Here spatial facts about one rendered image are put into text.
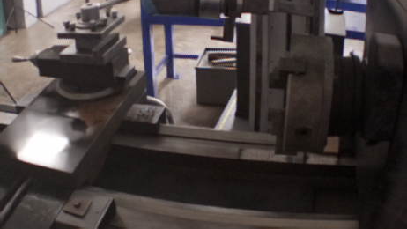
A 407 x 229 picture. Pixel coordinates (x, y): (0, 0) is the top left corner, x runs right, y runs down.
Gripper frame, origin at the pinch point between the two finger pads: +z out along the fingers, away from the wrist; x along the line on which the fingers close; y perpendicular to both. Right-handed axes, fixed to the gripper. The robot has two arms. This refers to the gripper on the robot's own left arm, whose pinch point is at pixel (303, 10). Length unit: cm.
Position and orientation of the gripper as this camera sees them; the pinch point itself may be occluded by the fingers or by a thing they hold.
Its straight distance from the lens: 93.3
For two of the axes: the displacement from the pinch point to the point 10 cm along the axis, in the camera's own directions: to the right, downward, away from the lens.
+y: 0.9, -9.8, -1.6
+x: 0.5, -1.6, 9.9
